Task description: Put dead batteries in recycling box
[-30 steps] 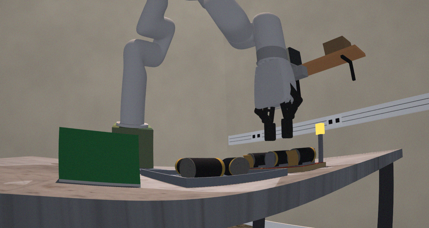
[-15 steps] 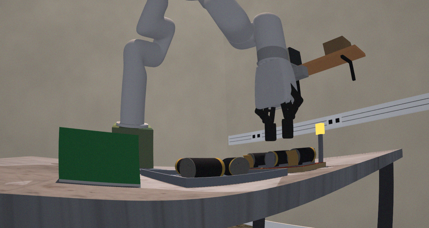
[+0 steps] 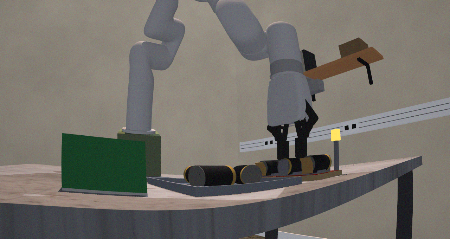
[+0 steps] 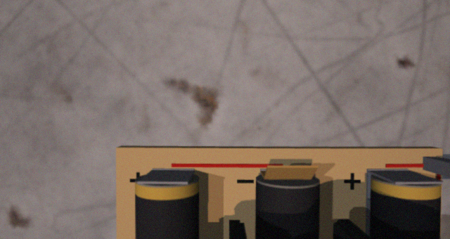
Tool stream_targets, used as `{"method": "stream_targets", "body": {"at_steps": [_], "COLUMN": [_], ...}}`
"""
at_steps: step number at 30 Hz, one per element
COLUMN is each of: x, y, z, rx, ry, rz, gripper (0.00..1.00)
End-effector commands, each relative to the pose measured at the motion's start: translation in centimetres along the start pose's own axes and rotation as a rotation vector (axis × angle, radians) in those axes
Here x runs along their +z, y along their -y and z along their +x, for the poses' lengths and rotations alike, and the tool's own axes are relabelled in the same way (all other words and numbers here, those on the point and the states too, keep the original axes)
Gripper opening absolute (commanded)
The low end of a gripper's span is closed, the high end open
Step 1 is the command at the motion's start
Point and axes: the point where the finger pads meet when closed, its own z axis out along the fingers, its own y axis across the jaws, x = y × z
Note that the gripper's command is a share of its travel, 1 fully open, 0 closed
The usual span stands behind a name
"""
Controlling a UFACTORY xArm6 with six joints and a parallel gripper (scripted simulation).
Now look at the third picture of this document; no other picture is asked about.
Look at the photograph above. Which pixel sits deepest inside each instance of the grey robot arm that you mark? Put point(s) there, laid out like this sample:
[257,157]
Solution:
[279,43]

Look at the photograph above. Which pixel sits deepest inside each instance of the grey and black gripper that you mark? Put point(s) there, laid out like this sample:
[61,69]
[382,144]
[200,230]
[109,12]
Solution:
[289,102]

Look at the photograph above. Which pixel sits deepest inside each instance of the black and gold battery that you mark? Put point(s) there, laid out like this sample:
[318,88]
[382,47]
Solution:
[211,175]
[247,174]
[186,171]
[271,166]
[294,165]
[320,162]

